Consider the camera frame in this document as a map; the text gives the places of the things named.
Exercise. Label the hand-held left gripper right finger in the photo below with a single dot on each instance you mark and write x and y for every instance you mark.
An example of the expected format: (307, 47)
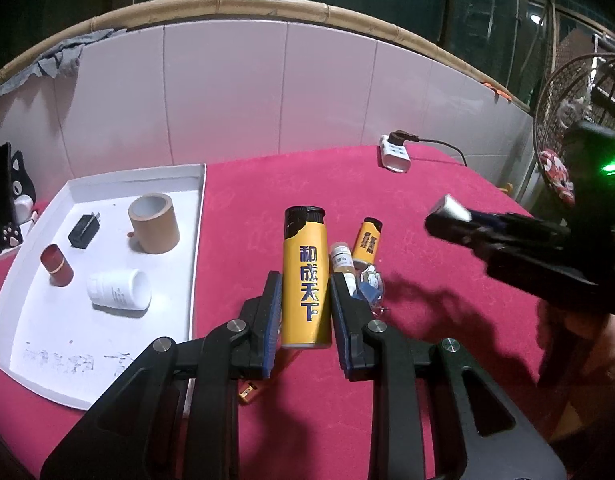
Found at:
(340, 320)

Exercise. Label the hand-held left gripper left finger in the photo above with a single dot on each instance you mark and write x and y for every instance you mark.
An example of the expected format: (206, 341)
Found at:
(273, 320)

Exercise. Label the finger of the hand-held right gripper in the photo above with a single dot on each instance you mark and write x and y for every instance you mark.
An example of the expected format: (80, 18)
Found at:
(502, 250)
(512, 222)

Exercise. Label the large yellow lighter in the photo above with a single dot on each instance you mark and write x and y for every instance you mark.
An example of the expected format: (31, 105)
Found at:
(305, 280)

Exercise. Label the black silver-capped tube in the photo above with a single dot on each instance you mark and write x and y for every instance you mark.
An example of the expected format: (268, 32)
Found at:
(445, 227)

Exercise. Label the white tray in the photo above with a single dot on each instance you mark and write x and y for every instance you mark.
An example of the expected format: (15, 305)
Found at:
(62, 340)

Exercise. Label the person's right forearm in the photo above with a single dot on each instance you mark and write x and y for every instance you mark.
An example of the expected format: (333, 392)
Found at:
(602, 360)

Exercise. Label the red patterned seat cushion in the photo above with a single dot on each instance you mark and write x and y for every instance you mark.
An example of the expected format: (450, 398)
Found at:
(555, 170)

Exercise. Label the small clear bottle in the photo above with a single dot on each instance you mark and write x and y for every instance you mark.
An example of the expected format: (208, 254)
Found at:
(341, 260)

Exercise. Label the orange lighter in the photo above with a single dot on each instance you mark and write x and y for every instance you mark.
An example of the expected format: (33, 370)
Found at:
(248, 394)

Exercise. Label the small yellow lighter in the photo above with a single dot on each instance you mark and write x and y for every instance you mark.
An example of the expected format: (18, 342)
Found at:
(367, 242)

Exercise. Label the white hanging ornament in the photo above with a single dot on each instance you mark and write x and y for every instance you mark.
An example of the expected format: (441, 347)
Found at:
(572, 110)

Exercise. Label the hanging wicker chair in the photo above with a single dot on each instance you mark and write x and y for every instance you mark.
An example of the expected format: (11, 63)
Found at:
(552, 90)

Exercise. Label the orange cloth scrap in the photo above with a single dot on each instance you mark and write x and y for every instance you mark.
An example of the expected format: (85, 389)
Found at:
(500, 92)

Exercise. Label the white power strip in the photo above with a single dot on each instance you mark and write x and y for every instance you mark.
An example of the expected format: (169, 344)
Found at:
(397, 157)

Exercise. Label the pink tablecloth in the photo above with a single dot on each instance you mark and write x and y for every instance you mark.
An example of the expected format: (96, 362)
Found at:
(297, 180)

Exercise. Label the brown tape roll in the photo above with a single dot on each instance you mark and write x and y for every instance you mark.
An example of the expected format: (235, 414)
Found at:
(155, 235)

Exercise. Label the white pill bottle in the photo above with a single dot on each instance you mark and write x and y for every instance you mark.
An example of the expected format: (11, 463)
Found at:
(115, 290)

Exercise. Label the black charger plug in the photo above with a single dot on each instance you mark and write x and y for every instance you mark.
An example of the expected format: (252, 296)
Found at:
(83, 232)

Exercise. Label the red cylinder container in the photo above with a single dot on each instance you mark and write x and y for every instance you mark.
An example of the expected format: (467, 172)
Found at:
(56, 267)

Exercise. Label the black cat phone holder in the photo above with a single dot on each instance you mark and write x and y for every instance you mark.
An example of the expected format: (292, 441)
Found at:
(20, 185)

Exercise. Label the grey cloth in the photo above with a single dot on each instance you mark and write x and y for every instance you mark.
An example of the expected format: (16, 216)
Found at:
(57, 57)

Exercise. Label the bamboo rail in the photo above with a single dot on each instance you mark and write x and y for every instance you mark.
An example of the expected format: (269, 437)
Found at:
(267, 5)

